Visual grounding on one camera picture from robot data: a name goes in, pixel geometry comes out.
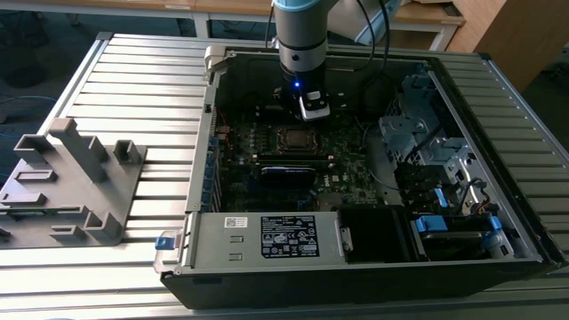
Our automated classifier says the black open PC case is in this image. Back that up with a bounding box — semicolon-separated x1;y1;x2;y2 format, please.
158;45;569;311

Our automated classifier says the pale metal bay bracket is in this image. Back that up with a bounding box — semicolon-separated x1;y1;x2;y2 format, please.
429;136;479;167

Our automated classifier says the coloured wire bundle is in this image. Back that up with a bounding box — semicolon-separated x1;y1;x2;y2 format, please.
469;199;502;217

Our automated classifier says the blue plastic bay latch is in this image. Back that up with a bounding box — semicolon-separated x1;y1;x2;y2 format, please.
485;215;506;250

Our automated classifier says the black CPU socket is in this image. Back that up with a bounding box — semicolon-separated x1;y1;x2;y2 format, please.
273;123;325;156

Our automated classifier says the grey case release latch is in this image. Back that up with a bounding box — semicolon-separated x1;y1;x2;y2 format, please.
202;45;230;82

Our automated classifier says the green RAM stick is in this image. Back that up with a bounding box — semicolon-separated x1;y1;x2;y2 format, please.
6;206;84;218

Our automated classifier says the green motherboard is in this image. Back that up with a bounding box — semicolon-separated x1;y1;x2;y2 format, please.
213;109;389;214

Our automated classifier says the silver metal drive cage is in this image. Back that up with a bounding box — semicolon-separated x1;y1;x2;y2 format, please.
377;73;441;167

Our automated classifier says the grey chipset heatsink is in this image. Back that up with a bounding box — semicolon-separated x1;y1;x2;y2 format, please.
317;192;344;213

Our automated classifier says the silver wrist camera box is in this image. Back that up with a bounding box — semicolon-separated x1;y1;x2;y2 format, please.
298;89;333;122

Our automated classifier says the long wooden desk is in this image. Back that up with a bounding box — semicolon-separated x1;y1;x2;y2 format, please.
0;0;276;39

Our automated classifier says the wooden desk with white legs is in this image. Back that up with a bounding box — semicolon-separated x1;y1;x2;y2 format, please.
390;0;466;51

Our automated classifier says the black graphics card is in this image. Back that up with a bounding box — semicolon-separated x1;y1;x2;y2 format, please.
260;165;320;198

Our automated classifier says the black RAM slot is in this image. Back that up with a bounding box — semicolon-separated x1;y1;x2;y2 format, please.
257;152;328;161
257;159;329;168

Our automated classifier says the blue disk carrier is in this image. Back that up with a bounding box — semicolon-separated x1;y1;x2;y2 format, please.
412;215;449;233

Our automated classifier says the silver power supply unit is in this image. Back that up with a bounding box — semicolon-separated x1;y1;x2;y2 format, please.
188;210;346;268

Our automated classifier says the black disk drive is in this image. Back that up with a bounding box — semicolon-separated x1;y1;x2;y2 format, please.
420;231;486;261

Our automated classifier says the grey plastic parts rack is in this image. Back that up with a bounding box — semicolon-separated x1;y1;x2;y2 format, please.
0;117;149;250

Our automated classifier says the black power cable bundle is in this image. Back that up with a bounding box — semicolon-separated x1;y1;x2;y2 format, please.
394;162;453;209

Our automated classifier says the brown wooden cabinet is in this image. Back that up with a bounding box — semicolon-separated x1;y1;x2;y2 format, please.
446;0;569;93

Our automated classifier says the silver square CPU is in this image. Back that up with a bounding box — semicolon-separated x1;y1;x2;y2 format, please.
284;129;314;147

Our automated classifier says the metal CPU socket cover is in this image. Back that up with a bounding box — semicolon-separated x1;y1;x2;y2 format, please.
277;125;322;153

